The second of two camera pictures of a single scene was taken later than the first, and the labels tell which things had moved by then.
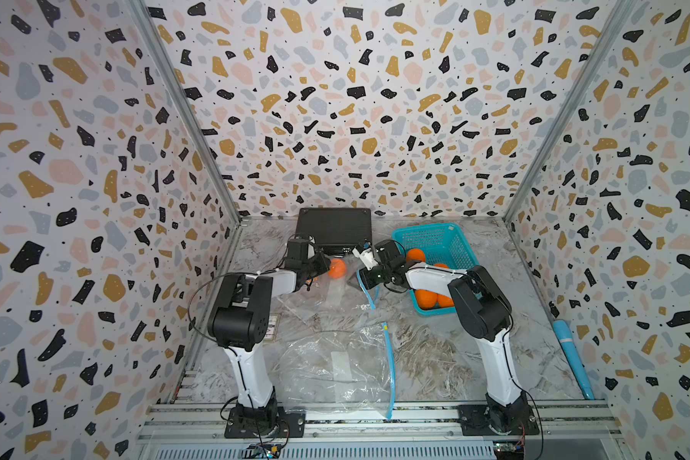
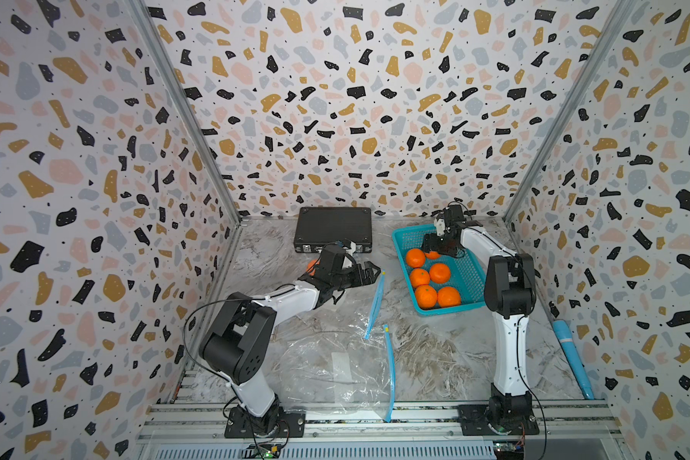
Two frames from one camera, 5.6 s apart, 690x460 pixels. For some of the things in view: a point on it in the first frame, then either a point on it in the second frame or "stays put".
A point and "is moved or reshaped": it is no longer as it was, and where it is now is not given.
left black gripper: (321, 260) → (369, 278)
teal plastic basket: (440, 243) stays put
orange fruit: (415, 254) is moved or reshaped
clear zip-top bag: (344, 366) stays put
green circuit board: (264, 450) stays put
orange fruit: (445, 302) stays put
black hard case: (335, 230) stays put
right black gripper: (364, 275) → (428, 242)
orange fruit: (426, 300) stays put
